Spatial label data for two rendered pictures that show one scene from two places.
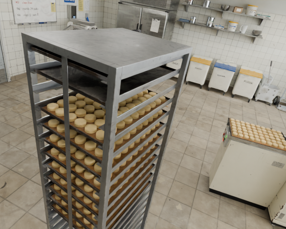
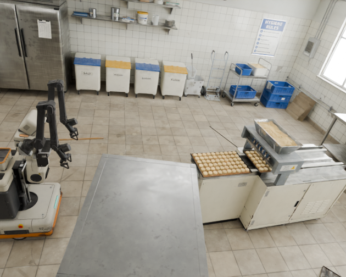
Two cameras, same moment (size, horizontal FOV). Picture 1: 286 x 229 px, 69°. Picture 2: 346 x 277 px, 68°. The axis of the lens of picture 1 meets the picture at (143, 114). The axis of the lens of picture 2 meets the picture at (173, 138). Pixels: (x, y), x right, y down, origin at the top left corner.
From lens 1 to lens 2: 0.88 m
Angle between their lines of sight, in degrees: 29
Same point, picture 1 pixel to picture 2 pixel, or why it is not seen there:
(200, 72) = (122, 79)
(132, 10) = not seen: outside the picture
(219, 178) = not seen: hidden behind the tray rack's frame
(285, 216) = (255, 221)
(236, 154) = (209, 189)
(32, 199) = not seen: outside the picture
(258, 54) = (176, 45)
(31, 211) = not seen: outside the picture
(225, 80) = (151, 82)
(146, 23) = (29, 27)
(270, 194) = (240, 208)
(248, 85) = (176, 83)
